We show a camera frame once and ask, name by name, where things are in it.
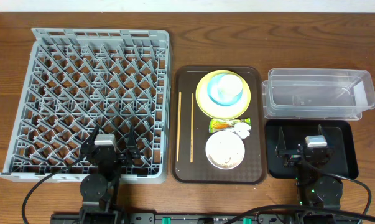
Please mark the light blue small plate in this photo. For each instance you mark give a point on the light blue small plate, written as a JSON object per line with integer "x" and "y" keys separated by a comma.
{"x": 215, "y": 96}

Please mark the black waste tray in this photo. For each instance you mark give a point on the black waste tray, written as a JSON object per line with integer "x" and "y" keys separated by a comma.
{"x": 343, "y": 161}

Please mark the white bowl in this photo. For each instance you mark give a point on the white bowl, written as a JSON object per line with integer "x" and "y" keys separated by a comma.
{"x": 225, "y": 150}

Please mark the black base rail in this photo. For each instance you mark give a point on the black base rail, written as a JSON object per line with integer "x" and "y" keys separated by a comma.
{"x": 150, "y": 218}

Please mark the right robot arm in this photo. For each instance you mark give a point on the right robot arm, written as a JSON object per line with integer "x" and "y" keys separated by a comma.
{"x": 314, "y": 188}

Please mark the brown serving tray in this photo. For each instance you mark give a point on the brown serving tray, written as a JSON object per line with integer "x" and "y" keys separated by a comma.
{"x": 253, "y": 169}

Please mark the yellow plate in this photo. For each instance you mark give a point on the yellow plate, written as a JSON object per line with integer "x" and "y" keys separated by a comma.
{"x": 211, "y": 109}

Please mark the clear plastic bin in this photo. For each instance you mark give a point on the clear plastic bin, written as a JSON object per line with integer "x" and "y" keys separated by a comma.
{"x": 317, "y": 93}

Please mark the grey plastic dish rack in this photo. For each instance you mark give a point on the grey plastic dish rack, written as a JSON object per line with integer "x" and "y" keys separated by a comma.
{"x": 77, "y": 79}

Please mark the green orange snack wrapper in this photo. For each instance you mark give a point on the green orange snack wrapper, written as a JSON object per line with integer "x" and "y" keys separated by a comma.
{"x": 220, "y": 124}

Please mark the white tissue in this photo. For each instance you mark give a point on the white tissue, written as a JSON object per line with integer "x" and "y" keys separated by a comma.
{"x": 242, "y": 129}

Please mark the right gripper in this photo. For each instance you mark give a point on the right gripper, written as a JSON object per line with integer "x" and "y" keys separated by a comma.
{"x": 293, "y": 158}

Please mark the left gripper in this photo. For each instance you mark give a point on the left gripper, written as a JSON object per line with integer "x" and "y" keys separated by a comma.
{"x": 132, "y": 150}

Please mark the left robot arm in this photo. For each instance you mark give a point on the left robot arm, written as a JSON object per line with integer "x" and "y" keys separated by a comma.
{"x": 100, "y": 190}

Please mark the white cup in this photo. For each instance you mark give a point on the white cup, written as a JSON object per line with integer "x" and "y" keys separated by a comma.
{"x": 229, "y": 85}

